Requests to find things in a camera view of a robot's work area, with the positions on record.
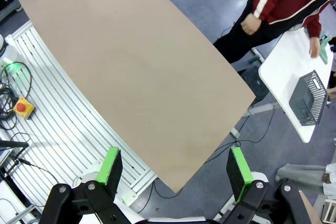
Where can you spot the person in grey trousers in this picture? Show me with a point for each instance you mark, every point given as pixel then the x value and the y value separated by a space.
pixel 302 175

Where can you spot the white shelf unit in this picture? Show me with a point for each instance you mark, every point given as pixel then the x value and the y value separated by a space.
pixel 328 209

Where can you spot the person's left hand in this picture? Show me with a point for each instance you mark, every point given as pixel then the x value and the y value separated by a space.
pixel 314 48

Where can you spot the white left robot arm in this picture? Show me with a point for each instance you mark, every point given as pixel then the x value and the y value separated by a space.
pixel 8 53

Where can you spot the person's right hand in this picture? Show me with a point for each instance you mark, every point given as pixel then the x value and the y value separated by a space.
pixel 251 24

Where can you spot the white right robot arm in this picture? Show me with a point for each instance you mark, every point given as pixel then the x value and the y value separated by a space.
pixel 132 212

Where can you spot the green terry towel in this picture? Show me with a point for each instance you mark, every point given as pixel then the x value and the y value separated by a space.
pixel 325 51

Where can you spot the person's left forearm red sleeve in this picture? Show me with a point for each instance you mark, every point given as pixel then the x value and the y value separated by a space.
pixel 314 27

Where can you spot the dark grey plastic basket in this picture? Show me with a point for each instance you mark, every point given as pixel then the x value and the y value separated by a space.
pixel 312 95

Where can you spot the yellow emergency stop button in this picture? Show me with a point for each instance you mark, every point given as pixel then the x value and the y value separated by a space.
pixel 25 110

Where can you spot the brown wooden board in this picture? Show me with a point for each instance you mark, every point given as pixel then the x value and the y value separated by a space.
pixel 308 208

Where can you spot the black square stool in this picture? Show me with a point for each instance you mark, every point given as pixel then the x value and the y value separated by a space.
pixel 256 83

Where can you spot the white slotted aluminium frame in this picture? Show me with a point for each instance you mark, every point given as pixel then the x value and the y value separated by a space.
pixel 60 134

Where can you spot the person's right forearm red sleeve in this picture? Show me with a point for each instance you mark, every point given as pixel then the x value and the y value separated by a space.
pixel 262 6

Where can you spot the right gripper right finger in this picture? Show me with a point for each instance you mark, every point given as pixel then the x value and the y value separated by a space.
pixel 239 174

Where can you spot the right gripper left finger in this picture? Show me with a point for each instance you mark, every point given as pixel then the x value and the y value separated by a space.
pixel 110 171

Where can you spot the black stand bar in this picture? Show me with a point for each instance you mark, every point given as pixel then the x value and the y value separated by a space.
pixel 13 144

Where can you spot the white table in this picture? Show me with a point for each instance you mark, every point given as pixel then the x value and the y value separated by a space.
pixel 288 58

